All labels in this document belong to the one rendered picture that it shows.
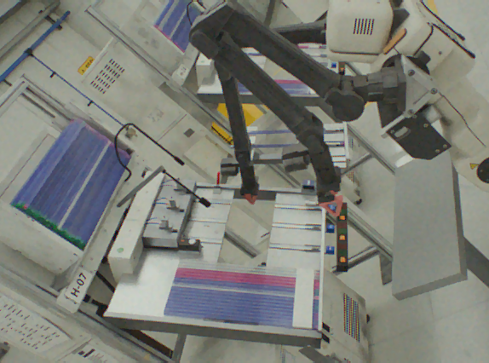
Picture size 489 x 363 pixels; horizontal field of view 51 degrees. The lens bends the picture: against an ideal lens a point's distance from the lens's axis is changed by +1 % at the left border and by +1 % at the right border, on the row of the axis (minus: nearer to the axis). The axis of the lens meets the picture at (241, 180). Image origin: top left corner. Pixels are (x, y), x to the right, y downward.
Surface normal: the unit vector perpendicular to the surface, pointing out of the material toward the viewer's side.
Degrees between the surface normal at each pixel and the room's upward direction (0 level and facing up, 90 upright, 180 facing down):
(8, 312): 89
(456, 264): 0
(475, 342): 0
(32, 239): 90
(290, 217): 45
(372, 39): 90
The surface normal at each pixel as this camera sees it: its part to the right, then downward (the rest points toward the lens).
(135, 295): -0.04, -0.77
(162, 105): -0.14, 0.64
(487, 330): -0.73, -0.59
